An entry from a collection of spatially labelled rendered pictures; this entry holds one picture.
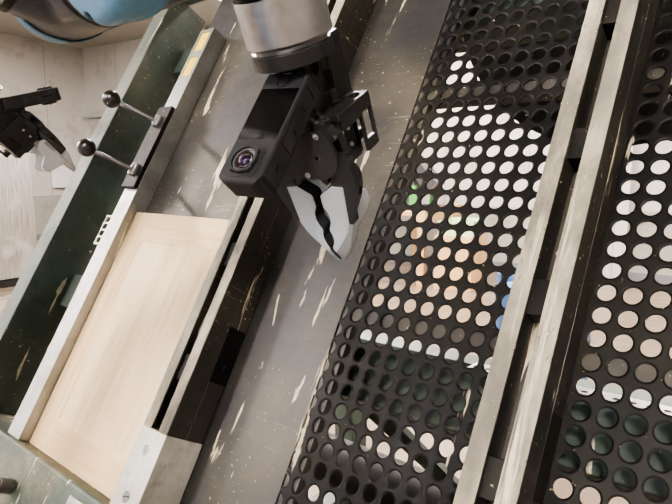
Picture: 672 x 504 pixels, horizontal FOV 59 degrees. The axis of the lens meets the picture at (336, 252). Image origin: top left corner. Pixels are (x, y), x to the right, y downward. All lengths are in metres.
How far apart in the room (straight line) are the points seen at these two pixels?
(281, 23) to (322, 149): 0.11
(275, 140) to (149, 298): 0.71
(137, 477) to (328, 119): 0.60
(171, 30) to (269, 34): 1.20
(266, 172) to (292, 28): 0.12
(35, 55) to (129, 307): 12.63
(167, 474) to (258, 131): 0.57
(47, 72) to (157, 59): 12.17
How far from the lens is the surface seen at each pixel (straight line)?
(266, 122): 0.49
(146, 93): 1.62
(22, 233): 8.17
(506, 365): 0.62
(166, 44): 1.67
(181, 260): 1.11
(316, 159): 0.53
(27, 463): 1.22
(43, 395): 1.28
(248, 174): 0.46
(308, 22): 0.50
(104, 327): 1.22
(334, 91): 0.55
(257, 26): 0.50
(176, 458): 0.92
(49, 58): 13.87
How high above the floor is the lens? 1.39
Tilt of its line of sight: 8 degrees down
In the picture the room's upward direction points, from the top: straight up
